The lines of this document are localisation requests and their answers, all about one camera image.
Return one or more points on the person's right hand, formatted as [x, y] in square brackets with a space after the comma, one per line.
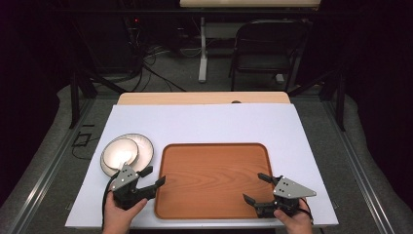
[297, 224]

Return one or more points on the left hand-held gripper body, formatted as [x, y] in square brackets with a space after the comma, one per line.
[125, 182]

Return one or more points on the small white bowl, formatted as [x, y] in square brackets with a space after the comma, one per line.
[119, 152]

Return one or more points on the black metal frame stand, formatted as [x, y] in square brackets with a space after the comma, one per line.
[75, 97]
[339, 97]

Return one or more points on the person's left hand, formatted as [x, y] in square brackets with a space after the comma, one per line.
[118, 219]

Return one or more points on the large white plate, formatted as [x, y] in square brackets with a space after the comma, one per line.
[145, 148]

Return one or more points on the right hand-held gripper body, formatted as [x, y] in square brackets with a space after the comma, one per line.
[290, 190]

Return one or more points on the white table mat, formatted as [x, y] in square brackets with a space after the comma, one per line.
[207, 125]

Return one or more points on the black folding chair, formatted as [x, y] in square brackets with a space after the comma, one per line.
[269, 42]

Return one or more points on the white desk leg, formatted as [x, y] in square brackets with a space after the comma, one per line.
[203, 58]

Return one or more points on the aluminium floor rail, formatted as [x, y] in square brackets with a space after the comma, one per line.
[48, 169]
[357, 169]

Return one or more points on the wooden tray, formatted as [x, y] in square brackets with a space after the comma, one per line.
[211, 180]

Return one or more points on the light desk top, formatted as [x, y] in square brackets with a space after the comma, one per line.
[250, 3]

